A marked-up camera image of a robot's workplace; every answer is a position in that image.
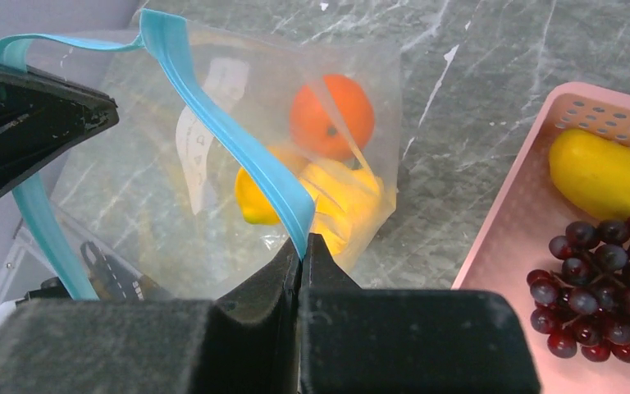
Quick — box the orange fruit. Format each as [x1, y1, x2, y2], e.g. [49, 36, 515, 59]
[289, 73, 377, 162]

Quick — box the pink perforated plastic basket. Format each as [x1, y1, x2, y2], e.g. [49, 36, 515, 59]
[454, 82, 630, 393]

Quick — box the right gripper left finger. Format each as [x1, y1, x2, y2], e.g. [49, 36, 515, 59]
[0, 243, 301, 393]

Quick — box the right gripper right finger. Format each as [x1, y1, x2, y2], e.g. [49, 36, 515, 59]
[299, 234, 541, 393]

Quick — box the clear zip bag blue zipper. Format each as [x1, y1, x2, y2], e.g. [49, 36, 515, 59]
[0, 8, 401, 299]

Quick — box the yellow lemon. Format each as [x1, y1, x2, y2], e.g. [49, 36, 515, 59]
[234, 167, 281, 226]

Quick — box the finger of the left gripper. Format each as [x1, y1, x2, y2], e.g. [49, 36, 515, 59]
[0, 66, 119, 198]

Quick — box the yellow mango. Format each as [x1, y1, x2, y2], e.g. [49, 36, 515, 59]
[548, 129, 630, 220]

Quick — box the dark red grape bunch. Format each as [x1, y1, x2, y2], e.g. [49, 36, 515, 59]
[526, 217, 630, 364]

